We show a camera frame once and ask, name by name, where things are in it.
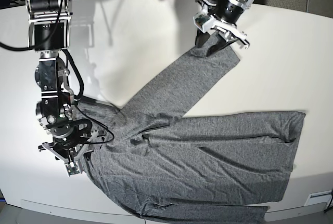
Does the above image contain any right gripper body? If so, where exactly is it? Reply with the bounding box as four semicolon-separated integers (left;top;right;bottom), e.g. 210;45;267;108
38;127;104;167

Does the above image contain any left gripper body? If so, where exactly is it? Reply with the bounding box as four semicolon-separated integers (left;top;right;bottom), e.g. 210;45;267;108
197;0;248;35

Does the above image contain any grey heather long-sleeve shirt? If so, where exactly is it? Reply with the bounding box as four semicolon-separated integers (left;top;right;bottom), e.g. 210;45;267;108
79;41;305;223

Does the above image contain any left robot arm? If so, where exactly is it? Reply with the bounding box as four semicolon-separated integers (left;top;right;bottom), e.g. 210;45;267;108
193;0;255;57

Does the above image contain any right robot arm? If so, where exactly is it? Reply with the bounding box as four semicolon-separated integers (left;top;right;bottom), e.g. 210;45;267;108
1;0;103;175

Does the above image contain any white label sticker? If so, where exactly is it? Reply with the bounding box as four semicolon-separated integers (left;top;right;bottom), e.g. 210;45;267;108
305;191;332;206

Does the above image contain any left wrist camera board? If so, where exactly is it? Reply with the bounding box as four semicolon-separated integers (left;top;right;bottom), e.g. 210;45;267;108
193;13;210;28

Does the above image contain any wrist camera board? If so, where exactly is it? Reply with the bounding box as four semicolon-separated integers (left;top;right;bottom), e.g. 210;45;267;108
193;13;210;28
65;164;81;177

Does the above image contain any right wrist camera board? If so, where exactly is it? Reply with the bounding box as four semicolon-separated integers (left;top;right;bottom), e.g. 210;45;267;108
65;164;81;177

